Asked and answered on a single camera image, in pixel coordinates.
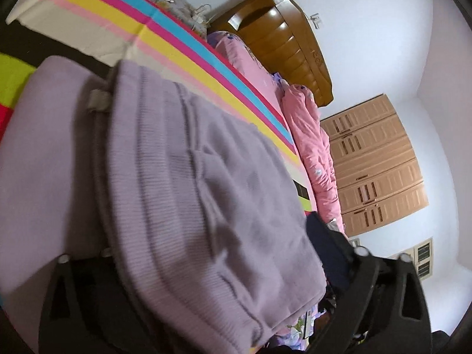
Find multicolour striped blanket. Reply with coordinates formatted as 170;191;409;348
0;0;314;214

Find pink padded garment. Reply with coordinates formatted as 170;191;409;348
278;79;345;235

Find cream door with window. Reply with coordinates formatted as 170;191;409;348
387;238;435;281

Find pink pillow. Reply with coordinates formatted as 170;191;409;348
206;30;286;126

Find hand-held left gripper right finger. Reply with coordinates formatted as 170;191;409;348
305;211;433;354

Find colourful floral cloth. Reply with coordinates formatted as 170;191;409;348
273;295;338;351

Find light wooden wardrobe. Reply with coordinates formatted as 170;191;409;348
320;94;430;237

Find lilac knitted sweater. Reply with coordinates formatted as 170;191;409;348
0;55;329;354

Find wire clothes hanger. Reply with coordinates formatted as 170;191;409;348
190;3;215;32

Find beige floral cloth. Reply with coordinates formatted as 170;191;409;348
145;0;209;39

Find brown wooden headboard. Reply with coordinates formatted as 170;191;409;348
208;0;335;108

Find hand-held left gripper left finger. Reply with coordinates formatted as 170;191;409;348
38;248;128;354

